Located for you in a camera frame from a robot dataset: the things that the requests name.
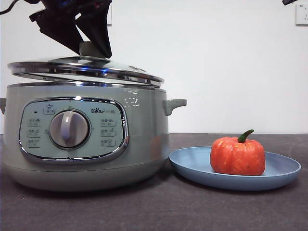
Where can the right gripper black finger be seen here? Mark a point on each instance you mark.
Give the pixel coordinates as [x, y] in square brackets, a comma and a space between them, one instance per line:
[288, 2]

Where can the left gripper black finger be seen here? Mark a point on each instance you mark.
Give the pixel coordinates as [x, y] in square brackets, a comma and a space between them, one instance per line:
[62, 31]
[99, 29]

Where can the glass steamer lid with knob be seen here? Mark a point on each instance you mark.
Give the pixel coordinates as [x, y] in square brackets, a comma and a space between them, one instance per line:
[72, 71]

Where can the orange pumpkin with green stem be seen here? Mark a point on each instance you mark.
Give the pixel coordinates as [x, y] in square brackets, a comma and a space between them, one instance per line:
[237, 158]

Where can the pale green electric steamer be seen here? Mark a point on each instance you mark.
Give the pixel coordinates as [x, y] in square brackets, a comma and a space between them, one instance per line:
[144, 144]

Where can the blue round plate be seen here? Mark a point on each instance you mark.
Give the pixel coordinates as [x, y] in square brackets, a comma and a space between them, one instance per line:
[192, 168]

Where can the white wall socket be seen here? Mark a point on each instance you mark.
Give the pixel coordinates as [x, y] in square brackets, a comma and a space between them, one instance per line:
[111, 19]
[302, 15]

